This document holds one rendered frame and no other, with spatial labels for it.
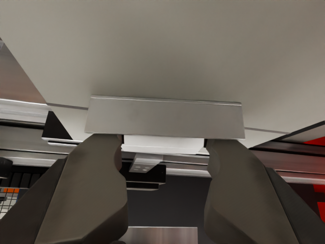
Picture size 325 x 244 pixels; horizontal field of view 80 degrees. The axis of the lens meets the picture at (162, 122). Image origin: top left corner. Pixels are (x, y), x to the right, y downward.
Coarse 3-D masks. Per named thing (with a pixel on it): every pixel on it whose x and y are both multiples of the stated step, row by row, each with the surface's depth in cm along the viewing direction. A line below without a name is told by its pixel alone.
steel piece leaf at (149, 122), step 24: (96, 96) 11; (120, 96) 11; (96, 120) 10; (120, 120) 10; (144, 120) 10; (168, 120) 11; (192, 120) 11; (216, 120) 11; (240, 120) 11; (144, 144) 20; (168, 144) 19; (192, 144) 19
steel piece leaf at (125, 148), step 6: (126, 150) 22; (132, 150) 22; (138, 150) 22; (144, 150) 22; (150, 150) 22; (156, 150) 22; (162, 150) 22; (168, 150) 22; (174, 150) 22; (180, 150) 22; (186, 150) 21; (192, 150) 21; (198, 150) 21
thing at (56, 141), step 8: (48, 112) 21; (48, 120) 20; (56, 120) 21; (48, 128) 20; (56, 128) 20; (64, 128) 20; (48, 136) 20; (56, 136) 20; (64, 136) 20; (56, 144) 22; (64, 144) 22; (72, 144) 22; (144, 152) 24; (152, 152) 24
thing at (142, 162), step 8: (136, 160) 27; (144, 160) 27; (152, 160) 26; (160, 160) 26; (128, 168) 39; (136, 168) 34; (144, 168) 34; (152, 168) 40; (160, 168) 41; (128, 176) 39; (136, 176) 39; (144, 176) 39; (152, 176) 40; (160, 176) 40; (128, 184) 39; (136, 184) 39; (144, 184) 40; (152, 184) 40; (160, 184) 43
